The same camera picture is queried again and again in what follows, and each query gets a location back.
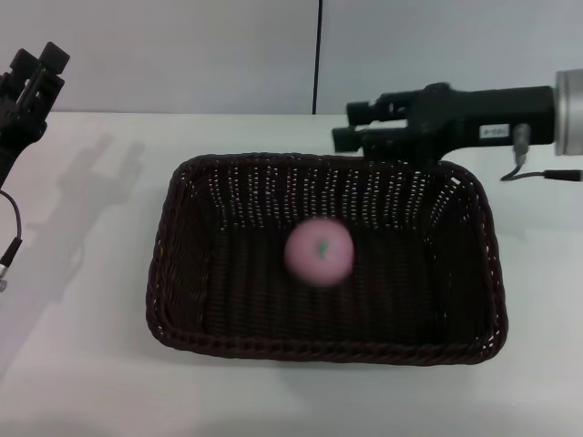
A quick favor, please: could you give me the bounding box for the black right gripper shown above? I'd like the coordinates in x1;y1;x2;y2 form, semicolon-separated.
332;82;558;166

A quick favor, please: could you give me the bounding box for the pink toy peach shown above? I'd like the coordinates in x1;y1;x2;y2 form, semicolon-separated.
282;218;356;289

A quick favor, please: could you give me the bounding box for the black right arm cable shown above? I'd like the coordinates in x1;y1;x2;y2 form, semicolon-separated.
499;123;583;184

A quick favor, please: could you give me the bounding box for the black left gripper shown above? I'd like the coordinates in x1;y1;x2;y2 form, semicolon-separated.
0;40;72;188

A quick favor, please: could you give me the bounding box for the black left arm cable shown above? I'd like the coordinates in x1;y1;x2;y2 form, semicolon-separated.
0;188;25;293

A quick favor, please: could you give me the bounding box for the black woven rectangular basket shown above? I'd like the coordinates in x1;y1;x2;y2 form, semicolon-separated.
144;152;509;366

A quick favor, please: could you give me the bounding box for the black vertical wall strip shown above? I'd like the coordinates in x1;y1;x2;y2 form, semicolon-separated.
312;0;324;116

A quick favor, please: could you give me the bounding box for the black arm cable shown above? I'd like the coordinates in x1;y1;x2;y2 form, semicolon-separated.
0;188;25;293
499;123;583;184

